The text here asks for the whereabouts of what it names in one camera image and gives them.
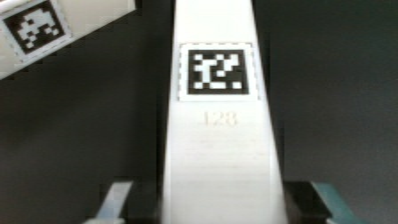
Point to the white desk leg left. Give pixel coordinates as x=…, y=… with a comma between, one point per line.
x=47, y=23

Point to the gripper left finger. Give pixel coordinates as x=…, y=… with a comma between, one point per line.
x=113, y=205

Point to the white desk leg with tag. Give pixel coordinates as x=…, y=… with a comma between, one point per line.
x=223, y=187

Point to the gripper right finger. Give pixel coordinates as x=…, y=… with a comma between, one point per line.
x=316, y=204

